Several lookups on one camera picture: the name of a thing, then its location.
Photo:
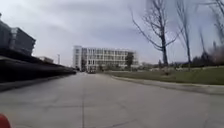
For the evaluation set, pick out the dark evergreen tree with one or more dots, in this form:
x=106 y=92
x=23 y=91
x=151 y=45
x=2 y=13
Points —
x=129 y=60

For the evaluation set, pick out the dark long wall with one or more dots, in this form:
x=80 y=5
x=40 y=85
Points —
x=30 y=70

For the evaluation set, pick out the pole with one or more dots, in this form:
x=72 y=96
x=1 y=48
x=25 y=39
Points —
x=59 y=59

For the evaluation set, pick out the grass strip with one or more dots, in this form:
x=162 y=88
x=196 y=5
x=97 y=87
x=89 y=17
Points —
x=186 y=76

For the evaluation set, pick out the grey concrete road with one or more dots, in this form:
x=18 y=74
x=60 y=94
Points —
x=106 y=103

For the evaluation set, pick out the grey kerb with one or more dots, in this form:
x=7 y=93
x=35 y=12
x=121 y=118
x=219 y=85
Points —
x=30 y=82

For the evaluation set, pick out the white multi-storey building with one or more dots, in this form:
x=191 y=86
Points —
x=103 y=57

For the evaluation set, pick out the pale concrete kerb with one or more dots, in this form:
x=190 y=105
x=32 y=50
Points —
x=173 y=85

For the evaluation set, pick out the dark bushes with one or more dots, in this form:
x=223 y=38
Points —
x=208 y=59

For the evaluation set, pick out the dark grey building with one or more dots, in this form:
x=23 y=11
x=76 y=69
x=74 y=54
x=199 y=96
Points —
x=20 y=40

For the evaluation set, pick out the row of bare trees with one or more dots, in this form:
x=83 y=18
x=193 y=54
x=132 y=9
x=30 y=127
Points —
x=163 y=50

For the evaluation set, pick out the robot's own part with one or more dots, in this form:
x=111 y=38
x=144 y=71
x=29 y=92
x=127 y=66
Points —
x=3 y=121

